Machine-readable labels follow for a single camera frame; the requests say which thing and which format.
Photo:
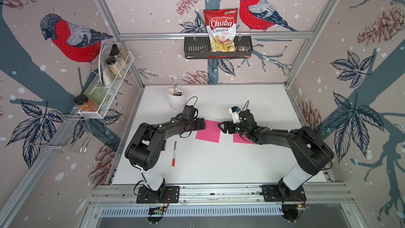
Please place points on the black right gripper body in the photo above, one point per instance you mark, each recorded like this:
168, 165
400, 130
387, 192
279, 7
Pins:
238, 129

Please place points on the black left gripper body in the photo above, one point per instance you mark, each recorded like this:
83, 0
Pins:
196, 124

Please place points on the pink square paper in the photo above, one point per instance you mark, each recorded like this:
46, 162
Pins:
241, 139
211, 133

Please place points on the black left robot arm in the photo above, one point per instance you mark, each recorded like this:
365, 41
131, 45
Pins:
147, 143

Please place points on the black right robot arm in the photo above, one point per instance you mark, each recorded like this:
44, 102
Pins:
312, 154

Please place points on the white cup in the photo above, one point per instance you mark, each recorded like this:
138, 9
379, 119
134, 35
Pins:
176, 102

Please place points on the pink pen in cup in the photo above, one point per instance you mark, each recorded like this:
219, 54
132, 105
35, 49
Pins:
175, 90

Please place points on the red marker pen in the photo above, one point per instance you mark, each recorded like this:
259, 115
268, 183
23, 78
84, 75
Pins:
174, 155

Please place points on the Chuba cassava chips bag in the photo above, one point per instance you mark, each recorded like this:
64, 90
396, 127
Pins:
221, 27

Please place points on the beige spice bottle black cap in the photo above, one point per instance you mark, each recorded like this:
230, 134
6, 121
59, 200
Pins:
115, 68

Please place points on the green glass jar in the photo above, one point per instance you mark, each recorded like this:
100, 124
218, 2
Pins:
98, 93

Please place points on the orange spice jar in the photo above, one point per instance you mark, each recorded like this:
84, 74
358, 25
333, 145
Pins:
85, 104

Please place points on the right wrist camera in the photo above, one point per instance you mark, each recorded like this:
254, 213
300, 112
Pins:
235, 111

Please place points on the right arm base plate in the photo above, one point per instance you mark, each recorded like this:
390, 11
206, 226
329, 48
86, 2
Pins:
275, 193

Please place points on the black wire basket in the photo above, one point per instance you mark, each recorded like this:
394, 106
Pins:
204, 48

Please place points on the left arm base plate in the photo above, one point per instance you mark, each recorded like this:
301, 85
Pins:
166, 194

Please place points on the white wire shelf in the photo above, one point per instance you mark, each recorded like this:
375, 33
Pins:
107, 79

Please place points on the aluminium mounting rail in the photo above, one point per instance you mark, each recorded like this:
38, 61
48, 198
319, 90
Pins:
228, 194

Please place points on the chrome wire hook rack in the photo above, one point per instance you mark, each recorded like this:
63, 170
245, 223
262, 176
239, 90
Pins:
64, 133

